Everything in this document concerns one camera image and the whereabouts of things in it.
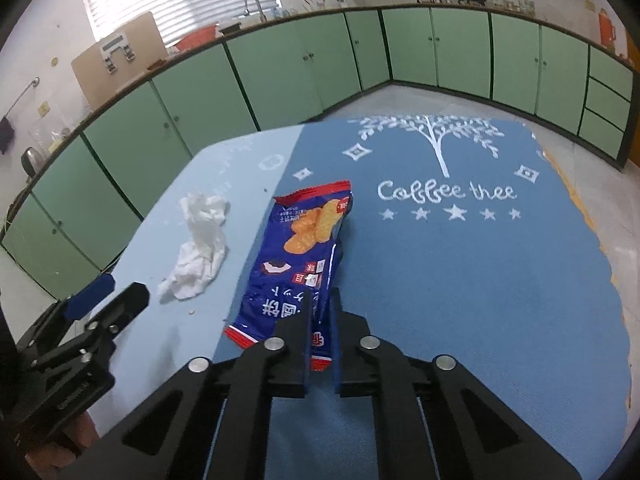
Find cardboard box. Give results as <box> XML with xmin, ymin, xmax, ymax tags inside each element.
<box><xmin>71</xmin><ymin>11</ymin><xmax>170</xmax><ymax>111</ymax></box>

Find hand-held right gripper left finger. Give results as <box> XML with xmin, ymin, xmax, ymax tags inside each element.
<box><xmin>60</xmin><ymin>290</ymin><xmax>313</xmax><ymax>480</ymax></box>

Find orange thermos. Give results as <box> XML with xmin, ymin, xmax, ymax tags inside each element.
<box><xmin>598</xmin><ymin>7</ymin><xmax>618</xmax><ymax>51</ymax></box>

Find steel pot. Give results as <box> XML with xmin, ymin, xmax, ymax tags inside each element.
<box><xmin>21</xmin><ymin>146</ymin><xmax>46</xmax><ymax>177</ymax></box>

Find metal wall rail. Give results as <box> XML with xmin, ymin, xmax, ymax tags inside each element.
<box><xmin>5</xmin><ymin>77</ymin><xmax>41</xmax><ymax>116</ymax></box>

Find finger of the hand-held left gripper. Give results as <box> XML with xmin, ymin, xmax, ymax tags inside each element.
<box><xmin>30</xmin><ymin>282</ymin><xmax>151</xmax><ymax>386</ymax></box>
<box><xmin>15</xmin><ymin>273</ymin><xmax>117</xmax><ymax>356</ymax></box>

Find person's left hand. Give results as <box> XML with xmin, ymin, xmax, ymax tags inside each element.
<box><xmin>24</xmin><ymin>410</ymin><xmax>99</xmax><ymax>480</ymax></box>

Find red plastic basin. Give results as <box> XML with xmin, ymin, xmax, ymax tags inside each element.
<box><xmin>176</xmin><ymin>25</ymin><xmax>221</xmax><ymax>51</ymax></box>

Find blue snack packet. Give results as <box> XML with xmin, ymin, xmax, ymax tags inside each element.
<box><xmin>223</xmin><ymin>180</ymin><xmax>355</xmax><ymax>372</ymax></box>

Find crumpled white tissue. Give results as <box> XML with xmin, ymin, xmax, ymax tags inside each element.
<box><xmin>157</xmin><ymin>191</ymin><xmax>232</xmax><ymax>305</ymax></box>

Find green base cabinets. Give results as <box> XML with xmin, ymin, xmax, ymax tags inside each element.
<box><xmin>0</xmin><ymin>2</ymin><xmax>636</xmax><ymax>301</ymax></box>

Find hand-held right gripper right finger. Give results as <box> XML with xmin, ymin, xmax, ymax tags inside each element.
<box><xmin>330</xmin><ymin>287</ymin><xmax>583</xmax><ymax>480</ymax></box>

